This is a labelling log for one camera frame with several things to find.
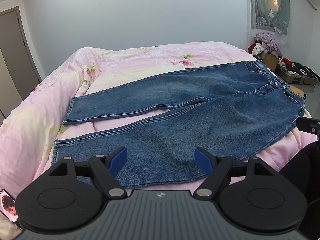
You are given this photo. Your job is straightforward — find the blue denim jeans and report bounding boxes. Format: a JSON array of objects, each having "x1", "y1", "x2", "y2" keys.
[{"x1": 52, "y1": 61, "x2": 305, "y2": 189}]

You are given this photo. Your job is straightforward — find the cardboard storage boxes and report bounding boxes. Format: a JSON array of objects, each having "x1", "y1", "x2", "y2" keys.
[{"x1": 263, "y1": 54, "x2": 319, "y2": 86}]

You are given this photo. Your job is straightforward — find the smartphone with lit screen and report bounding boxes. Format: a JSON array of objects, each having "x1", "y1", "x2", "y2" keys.
[{"x1": 0, "y1": 189, "x2": 22, "y2": 229}]

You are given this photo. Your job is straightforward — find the pink floral duvet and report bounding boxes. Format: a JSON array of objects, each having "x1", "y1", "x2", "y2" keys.
[{"x1": 0, "y1": 41, "x2": 318, "y2": 201}]

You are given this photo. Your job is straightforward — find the pile of clothes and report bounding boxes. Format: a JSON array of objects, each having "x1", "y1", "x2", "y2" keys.
[{"x1": 247, "y1": 32, "x2": 283, "y2": 60}]

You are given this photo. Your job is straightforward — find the green patterned curtain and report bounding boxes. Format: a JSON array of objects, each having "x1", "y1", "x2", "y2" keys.
[{"x1": 250, "y1": 0, "x2": 290, "y2": 36}]

